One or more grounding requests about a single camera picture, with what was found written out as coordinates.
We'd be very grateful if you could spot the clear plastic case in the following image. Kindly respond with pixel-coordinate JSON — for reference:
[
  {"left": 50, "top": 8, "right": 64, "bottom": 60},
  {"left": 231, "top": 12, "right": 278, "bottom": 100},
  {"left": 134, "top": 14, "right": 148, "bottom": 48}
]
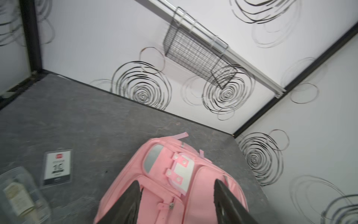
[{"left": 1, "top": 167, "right": 51, "bottom": 224}]

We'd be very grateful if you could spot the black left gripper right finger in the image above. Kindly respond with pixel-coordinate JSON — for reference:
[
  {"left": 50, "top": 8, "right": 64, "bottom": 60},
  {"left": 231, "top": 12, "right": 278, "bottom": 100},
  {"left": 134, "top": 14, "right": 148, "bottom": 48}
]
[{"left": 214, "top": 179, "right": 258, "bottom": 224}]

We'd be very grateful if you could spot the black wire wall basket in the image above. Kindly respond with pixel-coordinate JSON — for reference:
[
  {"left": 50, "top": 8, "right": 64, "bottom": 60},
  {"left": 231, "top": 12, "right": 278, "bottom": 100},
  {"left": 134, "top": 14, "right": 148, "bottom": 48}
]
[{"left": 163, "top": 7, "right": 239, "bottom": 89}]

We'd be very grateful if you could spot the small white card packet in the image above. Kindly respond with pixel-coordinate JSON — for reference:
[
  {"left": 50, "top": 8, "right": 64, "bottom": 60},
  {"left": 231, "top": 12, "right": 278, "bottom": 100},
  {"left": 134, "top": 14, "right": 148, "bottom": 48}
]
[{"left": 41, "top": 149, "right": 73, "bottom": 188}]

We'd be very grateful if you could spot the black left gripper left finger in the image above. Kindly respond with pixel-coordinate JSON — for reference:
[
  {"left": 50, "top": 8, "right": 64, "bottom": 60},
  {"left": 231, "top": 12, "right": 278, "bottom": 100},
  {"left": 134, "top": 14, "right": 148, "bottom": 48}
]
[{"left": 97, "top": 181, "right": 142, "bottom": 224}]

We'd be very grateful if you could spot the pink student backpack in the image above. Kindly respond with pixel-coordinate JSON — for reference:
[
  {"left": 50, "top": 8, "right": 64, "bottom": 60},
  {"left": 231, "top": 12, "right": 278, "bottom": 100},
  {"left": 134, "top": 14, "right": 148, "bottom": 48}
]
[{"left": 94, "top": 133, "right": 248, "bottom": 224}]

